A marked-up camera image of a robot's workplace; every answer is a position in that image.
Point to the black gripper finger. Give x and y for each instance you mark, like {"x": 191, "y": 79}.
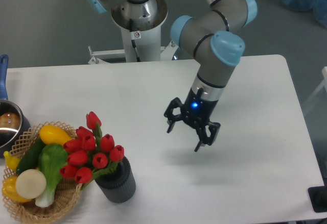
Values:
{"x": 207, "y": 133}
{"x": 170, "y": 116}

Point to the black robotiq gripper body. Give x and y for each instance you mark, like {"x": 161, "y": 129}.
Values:
{"x": 196, "y": 112}

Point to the red tulip bouquet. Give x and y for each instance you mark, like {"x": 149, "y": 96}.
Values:
{"x": 91, "y": 154}

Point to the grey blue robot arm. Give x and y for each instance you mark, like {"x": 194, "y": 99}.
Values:
{"x": 210, "y": 40}

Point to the dark grey ribbed vase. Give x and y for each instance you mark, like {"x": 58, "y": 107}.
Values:
{"x": 121, "y": 186}

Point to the black device at edge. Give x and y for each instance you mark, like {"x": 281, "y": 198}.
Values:
{"x": 318, "y": 198}

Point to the yellow squash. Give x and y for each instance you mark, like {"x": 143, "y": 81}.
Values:
{"x": 51, "y": 134}

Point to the green bok choy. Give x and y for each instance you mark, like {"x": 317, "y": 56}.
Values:
{"x": 51, "y": 159}

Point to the woven wicker basket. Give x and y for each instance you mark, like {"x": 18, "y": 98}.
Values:
{"x": 67, "y": 192}

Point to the green cucumber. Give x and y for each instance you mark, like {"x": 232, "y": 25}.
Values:
{"x": 30, "y": 158}

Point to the white round radish slice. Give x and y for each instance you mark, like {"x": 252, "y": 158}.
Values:
{"x": 30, "y": 183}

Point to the yellow bell pepper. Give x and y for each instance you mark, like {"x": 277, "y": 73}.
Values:
{"x": 9, "y": 190}

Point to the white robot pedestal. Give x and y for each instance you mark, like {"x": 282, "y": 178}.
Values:
{"x": 140, "y": 26}

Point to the white frame at right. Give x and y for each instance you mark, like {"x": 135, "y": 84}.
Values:
{"x": 318, "y": 94}

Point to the blue handled saucepan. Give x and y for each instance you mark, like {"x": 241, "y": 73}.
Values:
{"x": 13, "y": 121}

